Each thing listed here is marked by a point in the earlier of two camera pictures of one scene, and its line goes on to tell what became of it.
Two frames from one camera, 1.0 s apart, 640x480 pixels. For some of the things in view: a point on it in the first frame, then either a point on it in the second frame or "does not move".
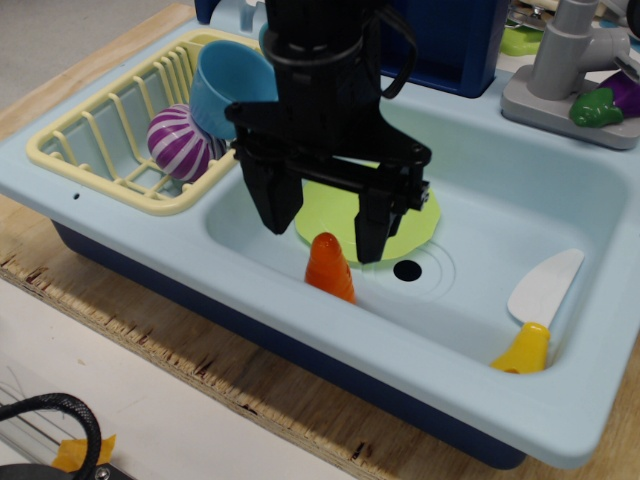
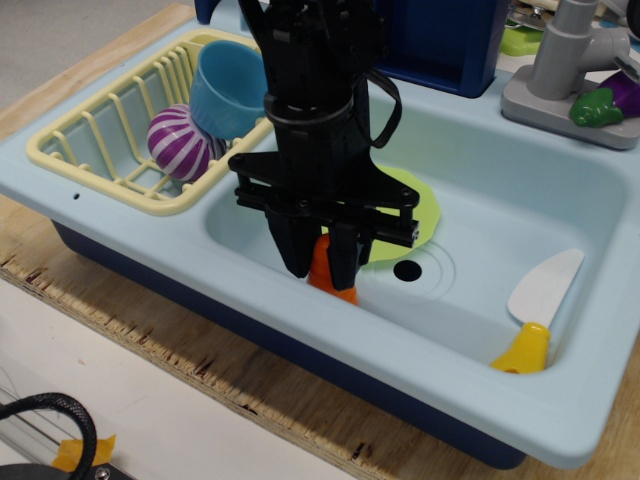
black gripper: x=331 y=61 → x=320 y=174
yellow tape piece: x=72 y=453 does not move
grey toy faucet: x=562 y=51 does not move
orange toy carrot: x=328 y=269 does not move
